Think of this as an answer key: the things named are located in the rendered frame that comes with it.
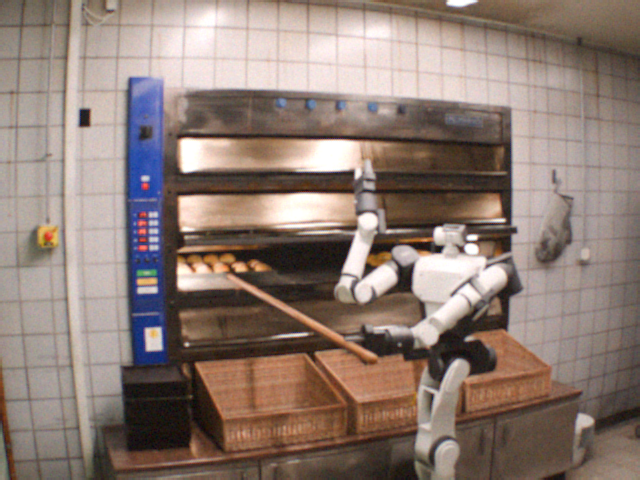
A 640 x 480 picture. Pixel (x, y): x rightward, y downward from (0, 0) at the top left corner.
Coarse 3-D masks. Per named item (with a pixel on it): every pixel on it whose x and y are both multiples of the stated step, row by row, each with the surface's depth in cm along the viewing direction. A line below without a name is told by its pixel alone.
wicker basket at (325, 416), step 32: (224, 384) 319; (256, 384) 325; (288, 384) 331; (320, 384) 320; (224, 416) 316; (256, 416) 280; (288, 416) 286; (320, 416) 292; (224, 448) 277; (256, 448) 281
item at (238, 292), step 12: (216, 288) 326; (228, 288) 327; (240, 288) 327; (264, 288) 330; (276, 288) 332; (288, 288) 335; (300, 288) 337; (312, 288) 339; (324, 288) 342; (180, 300) 314
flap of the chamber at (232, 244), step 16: (208, 240) 302; (224, 240) 305; (240, 240) 308; (256, 240) 311; (272, 240) 314; (288, 240) 317; (304, 240) 320; (320, 240) 323; (336, 240) 326; (352, 240) 330; (384, 240) 343; (400, 240) 350; (416, 240) 357; (432, 240) 365
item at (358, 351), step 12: (228, 276) 351; (252, 288) 311; (264, 300) 292; (276, 300) 280; (288, 312) 262; (312, 324) 239; (324, 336) 228; (336, 336) 220; (348, 348) 209; (360, 348) 203; (372, 360) 195
